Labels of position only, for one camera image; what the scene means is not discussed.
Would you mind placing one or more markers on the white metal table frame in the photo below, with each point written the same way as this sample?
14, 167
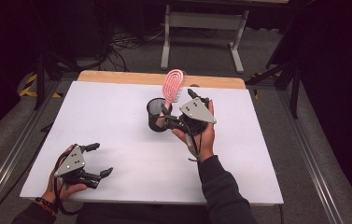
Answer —
206, 20

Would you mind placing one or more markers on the person's left hand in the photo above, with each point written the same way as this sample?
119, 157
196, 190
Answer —
66, 190

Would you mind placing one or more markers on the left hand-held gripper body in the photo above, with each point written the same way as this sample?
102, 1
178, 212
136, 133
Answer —
71, 161

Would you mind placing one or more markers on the pink hairbrush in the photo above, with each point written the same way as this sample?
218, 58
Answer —
173, 84

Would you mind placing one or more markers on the yellow black hazard tape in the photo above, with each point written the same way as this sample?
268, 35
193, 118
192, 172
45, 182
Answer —
27, 90

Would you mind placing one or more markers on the aluminium floor rail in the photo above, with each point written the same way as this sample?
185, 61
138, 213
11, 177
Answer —
11, 155
313, 161

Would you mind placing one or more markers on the black tripod stand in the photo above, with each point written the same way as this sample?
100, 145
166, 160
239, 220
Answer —
294, 93
41, 77

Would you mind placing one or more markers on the person's right hand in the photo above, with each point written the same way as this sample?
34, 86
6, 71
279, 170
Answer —
206, 140

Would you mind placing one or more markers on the wooden table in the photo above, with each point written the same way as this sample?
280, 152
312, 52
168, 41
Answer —
123, 78

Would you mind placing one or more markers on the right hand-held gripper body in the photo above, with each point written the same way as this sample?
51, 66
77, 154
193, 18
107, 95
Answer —
195, 110

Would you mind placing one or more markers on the white table cover sheet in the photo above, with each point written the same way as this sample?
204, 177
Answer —
139, 168

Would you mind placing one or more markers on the black mesh cup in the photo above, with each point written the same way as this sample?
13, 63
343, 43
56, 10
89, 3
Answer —
154, 123

